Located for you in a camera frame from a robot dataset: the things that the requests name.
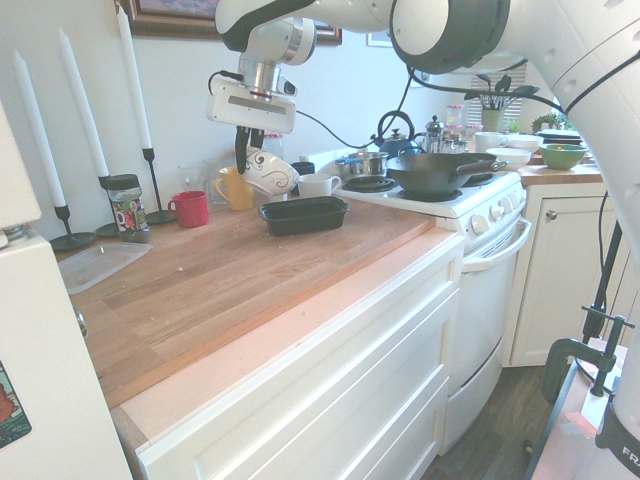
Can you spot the robot mounting table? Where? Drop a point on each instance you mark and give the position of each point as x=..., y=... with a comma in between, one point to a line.
x=565, y=440

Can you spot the black kitchen utensils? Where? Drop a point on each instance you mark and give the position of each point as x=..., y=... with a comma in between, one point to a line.
x=500, y=90

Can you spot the spice jar with black lid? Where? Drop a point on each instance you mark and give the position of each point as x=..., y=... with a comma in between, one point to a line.
x=127, y=210

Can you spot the blue kettle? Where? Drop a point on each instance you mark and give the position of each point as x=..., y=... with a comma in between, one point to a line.
x=400, y=145

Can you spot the small jar with checked lid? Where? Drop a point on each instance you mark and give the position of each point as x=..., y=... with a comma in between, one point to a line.
x=455, y=115

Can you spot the white electric stove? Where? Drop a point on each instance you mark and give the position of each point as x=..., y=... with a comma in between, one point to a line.
x=480, y=300

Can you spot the white drawer cabinet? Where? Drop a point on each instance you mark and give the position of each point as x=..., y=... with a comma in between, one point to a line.
x=325, y=390

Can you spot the yellow ceramic mug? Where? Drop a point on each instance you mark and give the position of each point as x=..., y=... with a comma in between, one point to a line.
x=232, y=192

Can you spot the red enamel mug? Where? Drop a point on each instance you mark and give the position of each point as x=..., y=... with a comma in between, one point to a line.
x=192, y=210

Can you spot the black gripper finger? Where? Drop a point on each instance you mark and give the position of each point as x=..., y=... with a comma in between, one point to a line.
x=241, y=150
x=256, y=140

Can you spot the black wok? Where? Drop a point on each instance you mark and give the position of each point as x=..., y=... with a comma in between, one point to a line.
x=425, y=175

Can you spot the clear plastic container lid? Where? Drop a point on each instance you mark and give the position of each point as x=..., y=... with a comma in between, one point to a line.
x=100, y=262

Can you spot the white coffee mug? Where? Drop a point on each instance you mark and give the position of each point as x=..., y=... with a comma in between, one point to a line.
x=487, y=142

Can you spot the white serving bowl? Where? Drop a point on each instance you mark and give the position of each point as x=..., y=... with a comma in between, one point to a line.
x=507, y=157

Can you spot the medium white taper candle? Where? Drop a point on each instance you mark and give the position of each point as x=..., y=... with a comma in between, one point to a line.
x=82, y=100

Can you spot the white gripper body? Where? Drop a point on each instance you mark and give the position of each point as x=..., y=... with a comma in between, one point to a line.
x=250, y=114

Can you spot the window blind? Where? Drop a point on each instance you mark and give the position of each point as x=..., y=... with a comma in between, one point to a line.
x=517, y=107

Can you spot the tall white taper candle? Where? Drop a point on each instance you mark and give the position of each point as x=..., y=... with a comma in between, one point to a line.
x=134, y=80

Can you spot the green utensil crock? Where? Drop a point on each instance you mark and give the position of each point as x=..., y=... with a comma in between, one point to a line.
x=491, y=121

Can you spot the green metal clamp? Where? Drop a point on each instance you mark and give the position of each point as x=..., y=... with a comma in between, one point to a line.
x=557, y=365

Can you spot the dark stacked plates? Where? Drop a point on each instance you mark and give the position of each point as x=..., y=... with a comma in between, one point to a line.
x=560, y=135

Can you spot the white corner cabinet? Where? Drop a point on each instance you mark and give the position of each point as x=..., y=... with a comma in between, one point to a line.
x=560, y=280

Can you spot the small green potted plant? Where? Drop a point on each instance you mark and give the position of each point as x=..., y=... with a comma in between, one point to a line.
x=547, y=122

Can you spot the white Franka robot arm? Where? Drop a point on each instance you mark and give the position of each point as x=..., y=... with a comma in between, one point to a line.
x=500, y=30

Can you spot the dark wooden picture frame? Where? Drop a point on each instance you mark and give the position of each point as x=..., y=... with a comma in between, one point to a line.
x=175, y=22

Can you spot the black plastic tray box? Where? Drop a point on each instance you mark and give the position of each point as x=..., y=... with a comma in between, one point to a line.
x=305, y=215

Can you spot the short white taper candle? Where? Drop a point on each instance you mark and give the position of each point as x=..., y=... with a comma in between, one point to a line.
x=40, y=135

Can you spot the tall jar with checked lid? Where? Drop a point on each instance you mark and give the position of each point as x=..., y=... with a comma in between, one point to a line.
x=274, y=141

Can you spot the colourful fridge sticker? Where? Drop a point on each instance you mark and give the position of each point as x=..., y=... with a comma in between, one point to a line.
x=12, y=405

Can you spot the green ceramic bowl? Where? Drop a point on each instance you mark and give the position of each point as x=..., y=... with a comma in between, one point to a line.
x=562, y=157

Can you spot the black camera stand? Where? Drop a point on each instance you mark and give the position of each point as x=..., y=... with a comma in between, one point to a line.
x=607, y=280

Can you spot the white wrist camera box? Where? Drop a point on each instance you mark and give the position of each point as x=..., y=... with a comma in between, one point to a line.
x=289, y=87

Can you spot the stainless steel pot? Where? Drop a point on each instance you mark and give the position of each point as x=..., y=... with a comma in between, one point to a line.
x=367, y=164

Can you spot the white bowl with cereal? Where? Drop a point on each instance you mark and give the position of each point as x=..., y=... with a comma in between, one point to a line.
x=317, y=186

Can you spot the white bowl with swirl pattern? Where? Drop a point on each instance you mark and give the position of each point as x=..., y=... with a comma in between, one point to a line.
x=272, y=172

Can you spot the clear drinking glass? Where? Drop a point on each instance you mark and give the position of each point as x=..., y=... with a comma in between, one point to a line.
x=192, y=182
x=211, y=175

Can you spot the glass french press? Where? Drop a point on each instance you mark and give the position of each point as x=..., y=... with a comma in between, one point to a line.
x=434, y=137

